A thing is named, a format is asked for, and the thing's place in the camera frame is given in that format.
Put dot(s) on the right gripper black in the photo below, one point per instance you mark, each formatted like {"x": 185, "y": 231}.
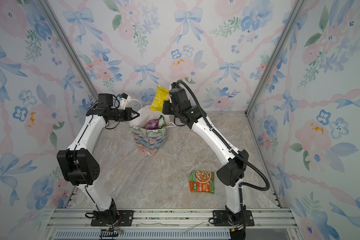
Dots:
{"x": 166, "y": 106}

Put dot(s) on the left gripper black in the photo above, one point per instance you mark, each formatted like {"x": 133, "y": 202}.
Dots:
{"x": 129, "y": 111}

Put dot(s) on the yellow snack packet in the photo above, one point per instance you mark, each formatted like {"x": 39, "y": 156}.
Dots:
{"x": 161, "y": 95}

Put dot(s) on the purple Fox's berries bag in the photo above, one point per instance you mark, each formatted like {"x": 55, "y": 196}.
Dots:
{"x": 152, "y": 124}

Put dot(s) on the green snack packet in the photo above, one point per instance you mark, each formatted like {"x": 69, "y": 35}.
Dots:
{"x": 161, "y": 122}

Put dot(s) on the floral paper gift bag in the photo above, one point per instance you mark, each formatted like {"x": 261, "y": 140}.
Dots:
{"x": 149, "y": 141}

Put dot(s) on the orange green cereal packet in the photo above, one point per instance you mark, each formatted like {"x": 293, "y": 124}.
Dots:
{"x": 202, "y": 182}

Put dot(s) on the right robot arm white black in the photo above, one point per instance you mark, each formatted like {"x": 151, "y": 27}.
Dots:
{"x": 234, "y": 162}

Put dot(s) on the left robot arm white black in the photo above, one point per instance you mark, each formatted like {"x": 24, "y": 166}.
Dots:
{"x": 80, "y": 168}

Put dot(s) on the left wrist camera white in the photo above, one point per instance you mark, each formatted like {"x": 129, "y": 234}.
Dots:
{"x": 123, "y": 100}

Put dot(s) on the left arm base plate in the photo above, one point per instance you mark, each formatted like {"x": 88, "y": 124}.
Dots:
{"x": 122, "y": 218}

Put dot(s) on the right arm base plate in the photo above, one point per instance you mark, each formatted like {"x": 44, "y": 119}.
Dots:
{"x": 224, "y": 218}

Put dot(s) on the aluminium rail frame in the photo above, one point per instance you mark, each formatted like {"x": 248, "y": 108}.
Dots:
{"x": 173, "y": 224}

